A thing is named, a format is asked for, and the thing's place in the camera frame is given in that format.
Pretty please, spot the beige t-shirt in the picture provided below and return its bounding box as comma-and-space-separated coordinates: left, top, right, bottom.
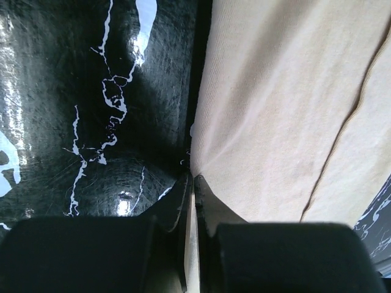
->
183, 0, 391, 293

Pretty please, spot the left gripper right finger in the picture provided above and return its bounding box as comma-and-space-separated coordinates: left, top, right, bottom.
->
194, 176, 388, 292

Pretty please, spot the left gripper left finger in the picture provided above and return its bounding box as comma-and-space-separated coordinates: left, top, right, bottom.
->
1, 174, 192, 292

